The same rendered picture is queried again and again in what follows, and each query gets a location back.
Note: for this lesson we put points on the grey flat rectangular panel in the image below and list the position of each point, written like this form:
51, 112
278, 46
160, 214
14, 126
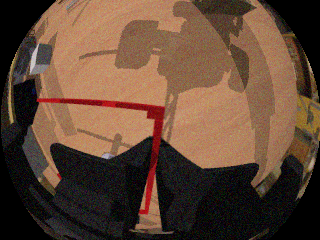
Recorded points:
32, 151

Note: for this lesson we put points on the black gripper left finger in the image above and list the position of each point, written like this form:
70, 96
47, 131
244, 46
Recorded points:
122, 177

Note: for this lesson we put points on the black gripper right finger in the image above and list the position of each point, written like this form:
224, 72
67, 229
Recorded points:
180, 183

